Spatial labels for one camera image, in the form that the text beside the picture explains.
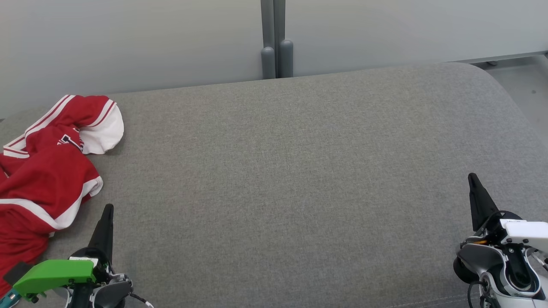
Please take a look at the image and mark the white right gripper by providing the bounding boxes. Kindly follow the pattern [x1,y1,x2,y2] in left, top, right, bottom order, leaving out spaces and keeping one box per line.
[468,173,548,252]

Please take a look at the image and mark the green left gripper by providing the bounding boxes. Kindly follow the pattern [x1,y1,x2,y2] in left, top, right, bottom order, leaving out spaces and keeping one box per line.
[13,204,114,300]

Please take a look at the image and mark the red shorts white stripe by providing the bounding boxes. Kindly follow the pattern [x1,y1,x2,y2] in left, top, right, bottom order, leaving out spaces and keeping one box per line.
[0,143,104,296]

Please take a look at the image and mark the grey fabric sofa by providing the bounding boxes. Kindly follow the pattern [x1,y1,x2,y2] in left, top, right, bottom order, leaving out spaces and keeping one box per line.
[0,62,548,308]

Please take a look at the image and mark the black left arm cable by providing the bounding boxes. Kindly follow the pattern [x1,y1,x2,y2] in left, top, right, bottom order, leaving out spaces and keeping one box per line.
[128,293,155,308]

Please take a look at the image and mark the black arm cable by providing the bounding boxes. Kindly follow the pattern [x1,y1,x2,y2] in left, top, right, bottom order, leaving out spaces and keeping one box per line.
[467,279,488,308]
[128,293,155,308]

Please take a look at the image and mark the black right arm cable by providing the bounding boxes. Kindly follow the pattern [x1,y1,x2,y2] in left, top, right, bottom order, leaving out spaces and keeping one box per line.
[467,279,488,308]

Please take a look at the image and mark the teal camera cable connector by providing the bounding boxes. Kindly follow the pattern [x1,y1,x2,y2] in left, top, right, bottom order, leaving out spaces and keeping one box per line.
[0,289,20,308]

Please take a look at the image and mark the grey partition post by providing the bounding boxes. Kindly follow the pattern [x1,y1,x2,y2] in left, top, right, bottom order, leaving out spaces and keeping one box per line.
[260,0,294,80]

